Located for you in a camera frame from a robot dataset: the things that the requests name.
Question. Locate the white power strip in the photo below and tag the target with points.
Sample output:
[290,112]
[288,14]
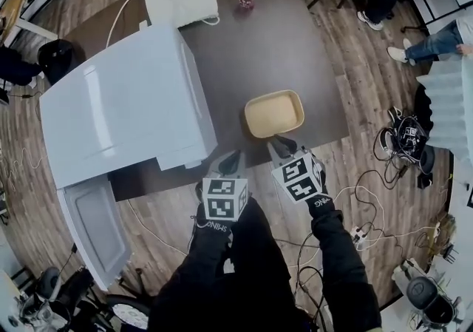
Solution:
[358,236]

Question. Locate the black backpack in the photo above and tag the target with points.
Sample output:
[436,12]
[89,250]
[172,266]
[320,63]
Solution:
[59,60]

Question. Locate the person's right forearm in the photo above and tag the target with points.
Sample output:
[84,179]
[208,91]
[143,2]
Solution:
[340,256]

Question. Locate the person's left forearm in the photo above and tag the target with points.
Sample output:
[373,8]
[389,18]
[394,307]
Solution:
[199,260]

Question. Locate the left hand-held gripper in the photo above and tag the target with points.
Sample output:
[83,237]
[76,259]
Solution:
[223,197]

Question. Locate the person's own body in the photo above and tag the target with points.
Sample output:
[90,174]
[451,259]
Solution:
[258,267]

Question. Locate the white corrugated sheet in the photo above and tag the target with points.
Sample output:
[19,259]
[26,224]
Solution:
[447,101]

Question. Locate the wooden desk with white legs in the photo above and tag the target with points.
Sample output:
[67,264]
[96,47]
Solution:
[16,5]

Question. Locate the beige rectangular tray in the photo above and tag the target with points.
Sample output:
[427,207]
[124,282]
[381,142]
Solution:
[273,114]

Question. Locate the white microwave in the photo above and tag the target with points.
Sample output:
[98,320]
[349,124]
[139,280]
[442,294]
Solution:
[122,101]

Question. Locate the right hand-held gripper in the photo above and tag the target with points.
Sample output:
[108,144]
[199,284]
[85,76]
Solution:
[299,179]

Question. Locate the black round appliance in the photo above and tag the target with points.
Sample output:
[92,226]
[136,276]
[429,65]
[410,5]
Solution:
[425,291]

